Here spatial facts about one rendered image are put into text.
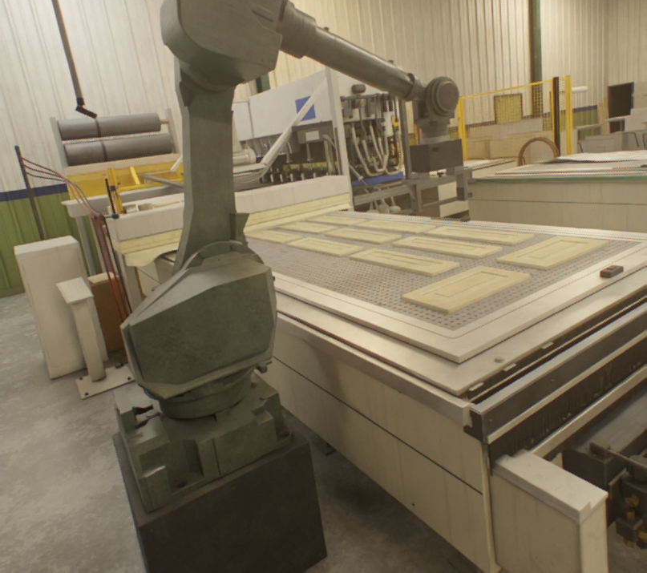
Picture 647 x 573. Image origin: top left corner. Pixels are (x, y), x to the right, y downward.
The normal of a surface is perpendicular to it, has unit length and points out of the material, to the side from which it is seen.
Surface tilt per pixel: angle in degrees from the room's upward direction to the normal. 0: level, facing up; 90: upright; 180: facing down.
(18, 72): 90
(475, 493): 90
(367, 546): 0
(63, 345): 90
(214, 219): 80
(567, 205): 90
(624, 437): 0
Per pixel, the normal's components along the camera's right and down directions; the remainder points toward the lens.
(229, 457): 0.52, 0.11
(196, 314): 0.26, 0.18
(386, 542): -0.14, -0.97
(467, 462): -0.82, 0.23
